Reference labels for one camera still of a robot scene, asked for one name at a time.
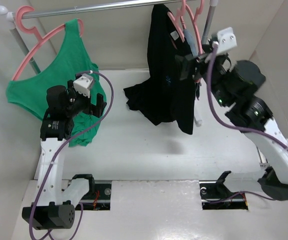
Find pink hanger with blue shorts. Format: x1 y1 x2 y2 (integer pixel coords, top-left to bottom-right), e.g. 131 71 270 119
180 0 205 54

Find pink hanger with green top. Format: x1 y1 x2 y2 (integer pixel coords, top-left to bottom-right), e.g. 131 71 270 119
11 5 84 81

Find blue denim shorts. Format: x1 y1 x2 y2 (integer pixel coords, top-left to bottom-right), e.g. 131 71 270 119
183 29 202 101

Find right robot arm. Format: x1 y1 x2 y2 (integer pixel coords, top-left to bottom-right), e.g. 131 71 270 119
175 35 288 201

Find black t shirt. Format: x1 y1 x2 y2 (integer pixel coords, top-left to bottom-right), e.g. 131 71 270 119
123 4 196 135

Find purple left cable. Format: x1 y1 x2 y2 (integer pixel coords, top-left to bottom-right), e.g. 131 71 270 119
28 70 115 240

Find white clothes rack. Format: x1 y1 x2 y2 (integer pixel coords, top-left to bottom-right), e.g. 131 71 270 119
0 0 220 128

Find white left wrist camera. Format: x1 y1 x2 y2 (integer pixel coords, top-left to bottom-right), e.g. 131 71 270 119
73 73 95 99

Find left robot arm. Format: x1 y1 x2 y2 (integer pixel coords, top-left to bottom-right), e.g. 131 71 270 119
21 80 107 230

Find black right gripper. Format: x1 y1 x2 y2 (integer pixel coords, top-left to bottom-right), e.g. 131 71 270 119
175 43 232 107

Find pink hanger with black shirt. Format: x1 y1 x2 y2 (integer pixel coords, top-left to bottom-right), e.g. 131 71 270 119
167 0 187 42

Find green tank top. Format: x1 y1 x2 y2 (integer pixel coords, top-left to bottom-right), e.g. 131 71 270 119
6 19 107 148

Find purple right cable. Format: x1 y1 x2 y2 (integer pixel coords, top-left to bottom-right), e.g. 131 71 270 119
207 42 288 202

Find purple cable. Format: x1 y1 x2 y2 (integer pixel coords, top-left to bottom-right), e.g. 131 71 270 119
28 70 115 240
207 42 288 202

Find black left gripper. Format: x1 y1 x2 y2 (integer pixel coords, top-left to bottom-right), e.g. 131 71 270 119
65 80 106 118

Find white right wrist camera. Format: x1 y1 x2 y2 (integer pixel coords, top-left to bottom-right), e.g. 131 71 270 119
216 27 237 55

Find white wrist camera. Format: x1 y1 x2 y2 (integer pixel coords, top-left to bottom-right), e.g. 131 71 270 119
73 73 95 99
216 27 237 55

